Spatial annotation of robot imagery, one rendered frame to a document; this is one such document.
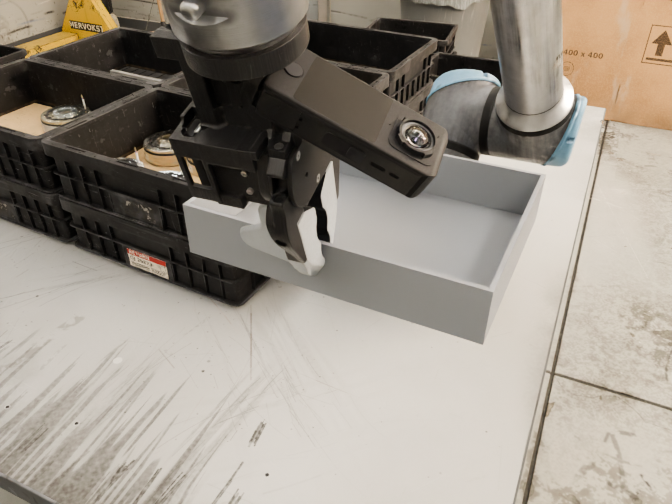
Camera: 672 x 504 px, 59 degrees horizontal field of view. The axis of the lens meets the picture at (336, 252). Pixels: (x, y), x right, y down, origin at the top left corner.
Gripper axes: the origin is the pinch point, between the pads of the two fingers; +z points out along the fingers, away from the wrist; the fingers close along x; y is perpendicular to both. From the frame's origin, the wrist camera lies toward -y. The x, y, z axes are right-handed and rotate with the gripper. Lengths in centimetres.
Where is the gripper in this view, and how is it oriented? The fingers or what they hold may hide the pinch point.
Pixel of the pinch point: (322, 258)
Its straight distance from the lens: 46.9
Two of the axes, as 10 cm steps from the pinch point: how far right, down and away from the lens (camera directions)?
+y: -9.3, -2.1, 3.0
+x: -3.5, 7.5, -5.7
